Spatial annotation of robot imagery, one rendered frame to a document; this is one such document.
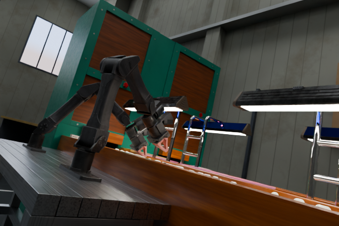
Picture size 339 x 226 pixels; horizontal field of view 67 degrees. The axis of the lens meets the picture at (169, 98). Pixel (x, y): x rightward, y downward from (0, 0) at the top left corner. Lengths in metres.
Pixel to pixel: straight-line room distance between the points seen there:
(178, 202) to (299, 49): 3.27
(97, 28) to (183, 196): 1.54
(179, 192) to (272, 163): 2.78
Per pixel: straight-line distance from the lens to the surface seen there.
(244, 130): 1.69
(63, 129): 1.86
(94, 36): 1.99
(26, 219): 0.59
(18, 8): 9.49
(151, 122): 1.13
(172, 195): 0.74
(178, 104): 1.30
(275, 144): 3.46
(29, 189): 0.62
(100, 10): 2.06
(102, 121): 0.88
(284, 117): 3.50
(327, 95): 0.88
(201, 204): 0.66
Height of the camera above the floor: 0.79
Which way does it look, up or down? 12 degrees up
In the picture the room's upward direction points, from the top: 14 degrees clockwise
